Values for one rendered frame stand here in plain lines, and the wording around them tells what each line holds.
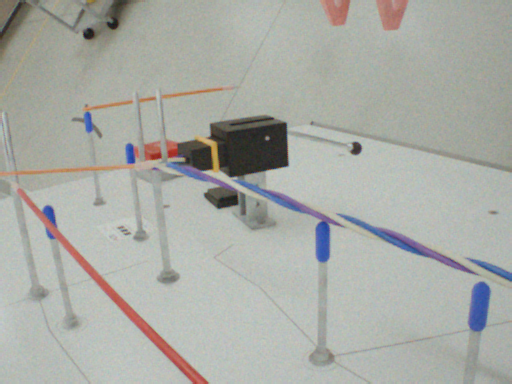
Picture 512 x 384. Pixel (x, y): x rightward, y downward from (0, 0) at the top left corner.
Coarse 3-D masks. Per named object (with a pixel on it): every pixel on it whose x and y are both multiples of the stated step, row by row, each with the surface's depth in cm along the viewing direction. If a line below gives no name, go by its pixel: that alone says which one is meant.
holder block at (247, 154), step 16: (224, 128) 48; (240, 128) 47; (256, 128) 47; (272, 128) 48; (240, 144) 47; (256, 144) 48; (272, 144) 48; (240, 160) 48; (256, 160) 48; (272, 160) 49; (288, 160) 49
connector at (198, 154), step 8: (216, 136) 50; (184, 144) 48; (192, 144) 48; (200, 144) 48; (208, 144) 47; (224, 144) 47; (184, 152) 48; (192, 152) 46; (200, 152) 47; (208, 152) 47; (224, 152) 48; (192, 160) 46; (200, 160) 47; (208, 160) 47; (224, 160) 48; (200, 168) 47; (208, 168) 47
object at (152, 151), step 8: (144, 144) 68; (152, 144) 68; (160, 144) 67; (168, 144) 67; (176, 144) 66; (136, 152) 66; (144, 152) 65; (152, 152) 64; (160, 152) 64; (168, 152) 65; (176, 152) 65; (152, 160) 64
